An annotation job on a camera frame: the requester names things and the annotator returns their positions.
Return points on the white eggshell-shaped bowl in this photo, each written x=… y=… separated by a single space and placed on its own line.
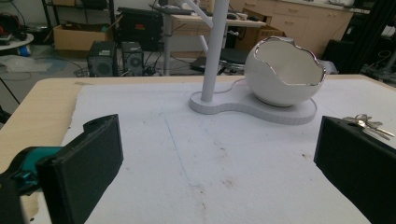
x=281 y=77

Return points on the black stool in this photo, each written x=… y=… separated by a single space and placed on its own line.
x=233 y=57

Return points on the black computer tower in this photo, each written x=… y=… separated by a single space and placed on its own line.
x=132 y=59
x=102 y=59

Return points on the black equipment case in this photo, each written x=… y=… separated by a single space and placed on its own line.
x=140 y=29

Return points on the wooden cabinet with drawers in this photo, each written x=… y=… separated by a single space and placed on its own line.
x=308 y=21

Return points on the wooden desk with metal legs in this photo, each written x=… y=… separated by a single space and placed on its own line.
x=186 y=23

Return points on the round white table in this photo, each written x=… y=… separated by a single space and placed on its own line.
x=14 y=42

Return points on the cardboard box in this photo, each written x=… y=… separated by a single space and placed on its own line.
x=77 y=39

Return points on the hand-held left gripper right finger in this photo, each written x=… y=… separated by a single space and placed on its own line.
x=358 y=161

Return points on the white stand with round base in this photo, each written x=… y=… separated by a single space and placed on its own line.
x=218 y=62

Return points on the white cloth mat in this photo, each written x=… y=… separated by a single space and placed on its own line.
x=218 y=161

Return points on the bunch of silver keys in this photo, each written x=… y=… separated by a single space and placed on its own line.
x=370 y=125

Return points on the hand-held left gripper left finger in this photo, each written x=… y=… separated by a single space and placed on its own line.
x=81 y=168

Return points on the black metal shelf rack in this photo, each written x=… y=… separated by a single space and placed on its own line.
x=77 y=12

